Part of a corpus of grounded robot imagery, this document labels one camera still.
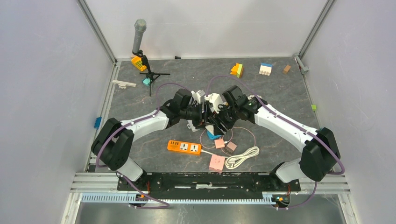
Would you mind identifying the brown wooden block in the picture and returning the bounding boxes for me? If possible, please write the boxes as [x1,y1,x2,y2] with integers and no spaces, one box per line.
[283,65,291,74]

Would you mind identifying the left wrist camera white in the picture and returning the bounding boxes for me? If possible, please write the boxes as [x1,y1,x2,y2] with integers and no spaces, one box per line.
[191,90,205,105]

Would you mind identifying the blue socket adapter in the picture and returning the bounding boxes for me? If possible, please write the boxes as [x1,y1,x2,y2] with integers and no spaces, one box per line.
[206,130,223,140]

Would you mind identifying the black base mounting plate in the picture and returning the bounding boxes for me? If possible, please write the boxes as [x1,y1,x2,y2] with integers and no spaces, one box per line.
[134,172,301,200]

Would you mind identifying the orange power strip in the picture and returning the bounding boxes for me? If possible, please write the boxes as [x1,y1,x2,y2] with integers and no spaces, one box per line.
[167,140,201,155]

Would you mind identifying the large pink cube adapter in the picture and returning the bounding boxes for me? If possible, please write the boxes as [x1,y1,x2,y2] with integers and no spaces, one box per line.
[209,155,226,173]

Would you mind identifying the white power strip cord plug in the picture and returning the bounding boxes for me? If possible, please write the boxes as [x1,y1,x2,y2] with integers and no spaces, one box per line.
[248,95,268,105]

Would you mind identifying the white coiled orange-strip cable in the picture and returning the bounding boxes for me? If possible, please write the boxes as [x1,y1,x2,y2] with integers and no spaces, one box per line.
[201,146,260,170]

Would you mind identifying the small pink charger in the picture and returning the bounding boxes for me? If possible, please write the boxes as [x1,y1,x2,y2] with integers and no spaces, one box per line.
[214,138,225,149]

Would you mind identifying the white multicolour power strip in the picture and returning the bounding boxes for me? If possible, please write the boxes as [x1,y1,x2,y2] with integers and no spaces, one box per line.
[187,120,199,133]

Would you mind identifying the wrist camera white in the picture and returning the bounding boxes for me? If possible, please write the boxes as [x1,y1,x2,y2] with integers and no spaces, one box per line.
[191,90,205,105]
[205,93,228,114]

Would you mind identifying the orange green toy blocks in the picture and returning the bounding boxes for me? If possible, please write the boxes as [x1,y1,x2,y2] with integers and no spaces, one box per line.
[230,63,243,78]

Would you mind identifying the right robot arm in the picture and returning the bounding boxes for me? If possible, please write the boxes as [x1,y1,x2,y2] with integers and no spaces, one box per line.
[204,85,340,190]

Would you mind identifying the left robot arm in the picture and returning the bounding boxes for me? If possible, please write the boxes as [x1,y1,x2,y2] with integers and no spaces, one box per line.
[91,89,205,190]

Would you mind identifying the white flat plastic piece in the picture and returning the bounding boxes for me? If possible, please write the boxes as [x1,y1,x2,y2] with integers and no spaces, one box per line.
[112,80,137,89]

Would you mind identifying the teal small cube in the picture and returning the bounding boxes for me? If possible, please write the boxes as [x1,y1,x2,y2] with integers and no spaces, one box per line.
[142,78,151,86]

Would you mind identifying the dusty pink usb adapter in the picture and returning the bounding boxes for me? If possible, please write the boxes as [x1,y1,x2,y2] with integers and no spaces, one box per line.
[224,141,237,155]

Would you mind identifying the white blue toy block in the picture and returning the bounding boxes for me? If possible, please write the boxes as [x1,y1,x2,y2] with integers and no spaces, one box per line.
[259,63,272,76]

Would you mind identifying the blue clip left rail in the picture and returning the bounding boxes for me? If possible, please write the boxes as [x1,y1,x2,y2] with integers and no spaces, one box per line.
[94,117,102,129]

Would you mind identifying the white cube socket adapter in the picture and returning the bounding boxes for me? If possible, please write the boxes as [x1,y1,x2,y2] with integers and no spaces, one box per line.
[205,125,214,133]

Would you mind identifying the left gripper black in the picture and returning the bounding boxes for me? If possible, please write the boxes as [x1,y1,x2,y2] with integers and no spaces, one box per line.
[180,102,213,131]

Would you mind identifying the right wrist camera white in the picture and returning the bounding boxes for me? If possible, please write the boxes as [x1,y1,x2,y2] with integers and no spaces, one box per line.
[205,93,228,114]

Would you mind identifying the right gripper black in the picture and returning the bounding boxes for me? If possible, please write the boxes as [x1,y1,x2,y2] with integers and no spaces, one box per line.
[208,101,240,135]

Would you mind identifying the grey microphone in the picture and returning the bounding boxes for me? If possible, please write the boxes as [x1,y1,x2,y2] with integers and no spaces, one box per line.
[132,19,147,55]

